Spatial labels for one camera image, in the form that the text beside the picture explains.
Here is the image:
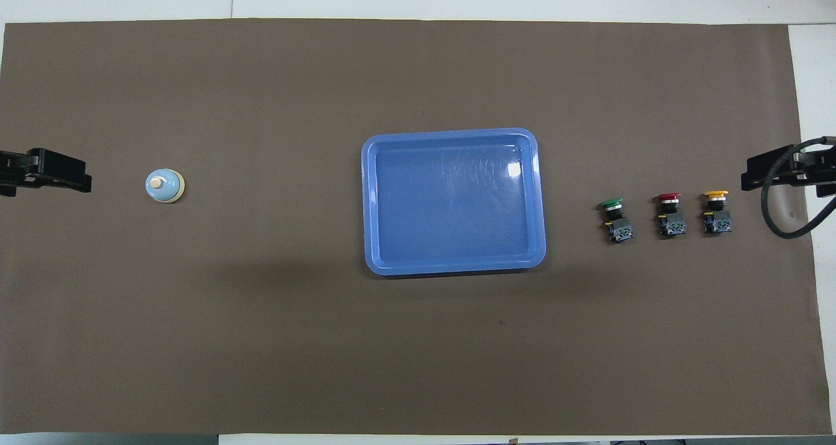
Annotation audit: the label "red push button switch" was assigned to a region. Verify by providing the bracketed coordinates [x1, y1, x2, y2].
[655, 193, 688, 238]

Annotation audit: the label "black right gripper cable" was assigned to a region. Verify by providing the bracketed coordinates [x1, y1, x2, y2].
[761, 136, 836, 240]

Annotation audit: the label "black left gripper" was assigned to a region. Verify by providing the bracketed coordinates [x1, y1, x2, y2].
[0, 147, 93, 198]

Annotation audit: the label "blue plastic tray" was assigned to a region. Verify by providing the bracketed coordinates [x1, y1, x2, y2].
[361, 127, 547, 277]

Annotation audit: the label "brown table mat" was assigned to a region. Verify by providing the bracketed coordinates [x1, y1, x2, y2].
[0, 18, 833, 436]

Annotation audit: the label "light blue call bell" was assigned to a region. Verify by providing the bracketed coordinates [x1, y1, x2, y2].
[145, 169, 185, 205]

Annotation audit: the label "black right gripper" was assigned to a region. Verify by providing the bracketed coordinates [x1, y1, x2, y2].
[741, 146, 836, 199]

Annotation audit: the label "yellow push button switch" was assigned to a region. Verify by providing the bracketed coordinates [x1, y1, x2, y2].
[703, 190, 733, 235]

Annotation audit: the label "green push button switch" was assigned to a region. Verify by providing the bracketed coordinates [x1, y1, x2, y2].
[596, 197, 635, 244]

